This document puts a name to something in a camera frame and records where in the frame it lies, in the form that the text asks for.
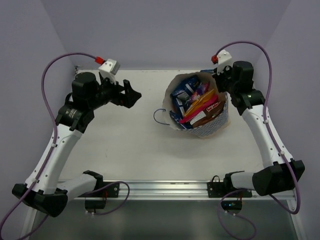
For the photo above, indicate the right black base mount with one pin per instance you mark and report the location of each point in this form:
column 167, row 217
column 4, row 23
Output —
column 217, row 189

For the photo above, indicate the brown chocolate snack packet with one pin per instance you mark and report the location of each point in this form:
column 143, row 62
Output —
column 208, row 114

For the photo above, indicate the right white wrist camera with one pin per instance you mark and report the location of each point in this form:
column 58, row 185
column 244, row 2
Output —
column 222, row 60

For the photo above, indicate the blue checkered paper bag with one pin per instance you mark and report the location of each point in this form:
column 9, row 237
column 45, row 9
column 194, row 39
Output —
column 206, row 130

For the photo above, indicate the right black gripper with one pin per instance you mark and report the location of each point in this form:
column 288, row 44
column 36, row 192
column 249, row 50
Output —
column 226, row 70

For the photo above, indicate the aluminium mounting rail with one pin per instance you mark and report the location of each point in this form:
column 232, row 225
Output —
column 165, row 190

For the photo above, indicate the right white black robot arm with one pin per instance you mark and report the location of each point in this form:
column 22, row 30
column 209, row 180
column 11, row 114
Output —
column 281, row 171

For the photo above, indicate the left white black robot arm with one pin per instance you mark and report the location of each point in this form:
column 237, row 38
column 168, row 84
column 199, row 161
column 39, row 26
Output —
column 41, row 190

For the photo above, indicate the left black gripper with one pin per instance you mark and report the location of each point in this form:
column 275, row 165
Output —
column 122, row 93

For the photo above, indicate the pink snack packet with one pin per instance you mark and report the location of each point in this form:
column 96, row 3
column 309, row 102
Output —
column 213, row 100

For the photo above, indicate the blue white snack packet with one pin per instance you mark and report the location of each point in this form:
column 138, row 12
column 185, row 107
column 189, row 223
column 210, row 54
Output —
column 178, row 112

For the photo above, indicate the orange snack packet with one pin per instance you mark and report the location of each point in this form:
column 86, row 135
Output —
column 199, row 102

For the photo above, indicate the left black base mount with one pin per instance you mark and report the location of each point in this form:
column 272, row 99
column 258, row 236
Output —
column 98, row 200

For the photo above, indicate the blue Doritos chip bag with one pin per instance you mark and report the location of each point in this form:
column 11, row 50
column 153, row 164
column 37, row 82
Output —
column 186, row 88

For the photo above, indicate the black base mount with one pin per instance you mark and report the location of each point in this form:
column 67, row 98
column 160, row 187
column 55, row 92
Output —
column 217, row 189
column 98, row 200

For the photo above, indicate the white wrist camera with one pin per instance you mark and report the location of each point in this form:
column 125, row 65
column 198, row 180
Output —
column 222, row 60
column 109, row 69

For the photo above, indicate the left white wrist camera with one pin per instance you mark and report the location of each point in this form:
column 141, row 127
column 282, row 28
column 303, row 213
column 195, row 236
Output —
column 109, row 69

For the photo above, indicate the purple Fox's candy bag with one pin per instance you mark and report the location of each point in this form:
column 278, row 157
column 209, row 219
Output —
column 200, row 91

